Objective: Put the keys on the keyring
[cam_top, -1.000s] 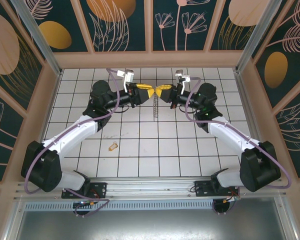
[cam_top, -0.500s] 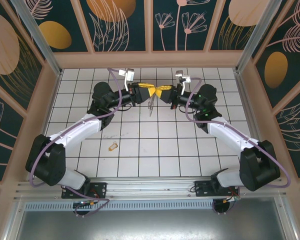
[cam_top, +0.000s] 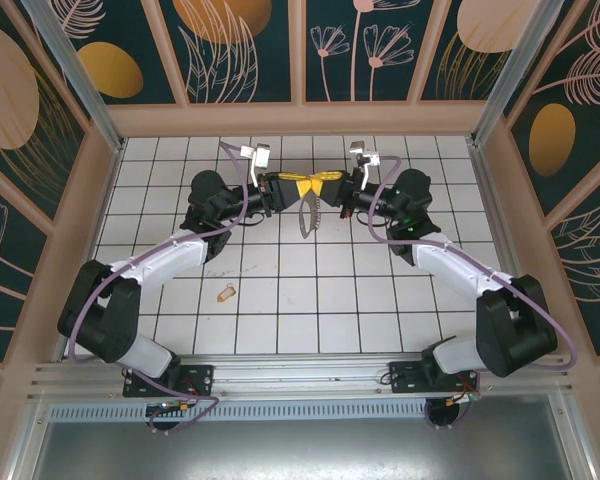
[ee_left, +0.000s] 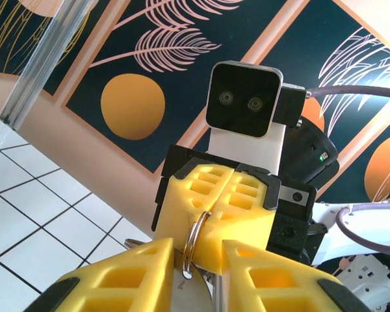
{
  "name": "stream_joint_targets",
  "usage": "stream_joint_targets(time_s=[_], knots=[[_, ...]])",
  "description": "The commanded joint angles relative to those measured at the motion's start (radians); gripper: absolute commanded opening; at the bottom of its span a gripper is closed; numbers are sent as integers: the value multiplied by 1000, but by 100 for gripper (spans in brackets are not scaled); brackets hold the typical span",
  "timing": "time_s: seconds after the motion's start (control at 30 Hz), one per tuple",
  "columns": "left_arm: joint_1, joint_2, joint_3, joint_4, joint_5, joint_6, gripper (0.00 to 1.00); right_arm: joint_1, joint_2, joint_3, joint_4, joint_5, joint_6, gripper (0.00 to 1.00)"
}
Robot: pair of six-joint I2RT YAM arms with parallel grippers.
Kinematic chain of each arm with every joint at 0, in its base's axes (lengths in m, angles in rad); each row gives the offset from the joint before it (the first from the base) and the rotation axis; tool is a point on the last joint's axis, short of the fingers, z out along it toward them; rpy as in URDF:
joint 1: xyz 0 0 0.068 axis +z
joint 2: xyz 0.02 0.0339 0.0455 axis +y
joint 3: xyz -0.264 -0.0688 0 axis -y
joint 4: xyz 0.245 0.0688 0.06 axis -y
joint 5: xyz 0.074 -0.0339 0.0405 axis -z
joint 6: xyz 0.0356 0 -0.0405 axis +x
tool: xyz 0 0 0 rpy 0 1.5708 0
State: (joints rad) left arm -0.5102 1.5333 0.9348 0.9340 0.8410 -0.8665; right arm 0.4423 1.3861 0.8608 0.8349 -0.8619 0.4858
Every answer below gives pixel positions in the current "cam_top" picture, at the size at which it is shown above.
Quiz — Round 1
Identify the grey metal sheet panel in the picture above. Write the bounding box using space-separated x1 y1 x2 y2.
9 394 600 480

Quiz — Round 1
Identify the aluminium table side rail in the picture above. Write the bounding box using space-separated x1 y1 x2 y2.
467 139 519 281
53 138 127 364

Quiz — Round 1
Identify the aluminium corner post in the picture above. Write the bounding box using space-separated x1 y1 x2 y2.
22 0 127 154
468 0 567 147

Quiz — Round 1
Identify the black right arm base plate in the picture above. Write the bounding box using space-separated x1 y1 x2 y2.
388 359 482 397

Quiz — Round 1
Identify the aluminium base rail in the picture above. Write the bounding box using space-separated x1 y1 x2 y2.
27 351 579 402

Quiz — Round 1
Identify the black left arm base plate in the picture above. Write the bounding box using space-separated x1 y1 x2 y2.
122 363 216 399

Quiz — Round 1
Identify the small connector with wires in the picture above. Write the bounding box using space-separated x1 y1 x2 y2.
151 397 202 417
442 387 482 408

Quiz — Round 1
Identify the grey slotted cable duct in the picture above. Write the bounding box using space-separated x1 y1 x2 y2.
46 402 556 422

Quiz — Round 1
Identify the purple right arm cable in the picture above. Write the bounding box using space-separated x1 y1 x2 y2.
367 154 581 431

